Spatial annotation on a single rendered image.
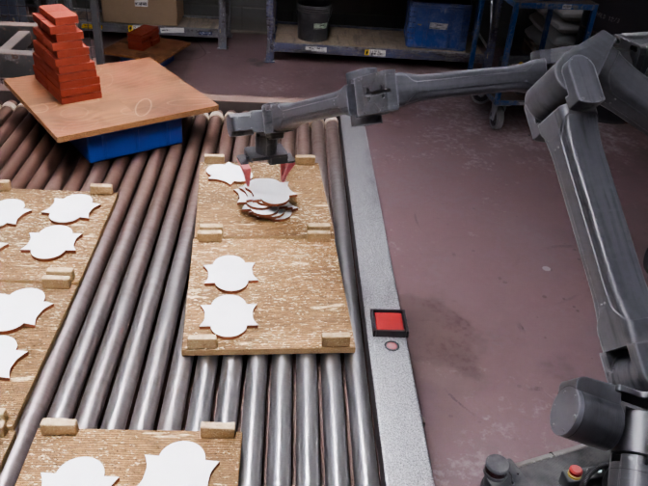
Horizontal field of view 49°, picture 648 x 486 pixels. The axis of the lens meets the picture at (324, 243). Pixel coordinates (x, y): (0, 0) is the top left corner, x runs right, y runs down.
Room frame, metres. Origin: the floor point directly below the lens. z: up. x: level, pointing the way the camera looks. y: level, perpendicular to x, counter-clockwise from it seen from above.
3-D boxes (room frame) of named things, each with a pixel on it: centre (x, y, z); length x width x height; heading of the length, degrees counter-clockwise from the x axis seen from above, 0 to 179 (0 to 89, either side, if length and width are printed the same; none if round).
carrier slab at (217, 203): (1.70, 0.18, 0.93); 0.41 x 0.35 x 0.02; 9
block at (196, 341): (1.07, 0.23, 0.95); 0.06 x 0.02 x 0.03; 98
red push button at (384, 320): (1.21, -0.15, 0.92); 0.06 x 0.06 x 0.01; 4
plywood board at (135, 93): (2.11, 0.71, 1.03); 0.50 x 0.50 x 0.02; 38
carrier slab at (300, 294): (1.28, 0.12, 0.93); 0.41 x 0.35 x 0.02; 8
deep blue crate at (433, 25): (5.93, -0.79, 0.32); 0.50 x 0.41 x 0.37; 89
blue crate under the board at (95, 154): (2.05, 0.67, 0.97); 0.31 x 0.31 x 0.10; 38
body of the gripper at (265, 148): (1.67, 0.17, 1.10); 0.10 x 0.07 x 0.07; 114
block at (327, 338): (1.11, -0.04, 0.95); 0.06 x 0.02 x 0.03; 98
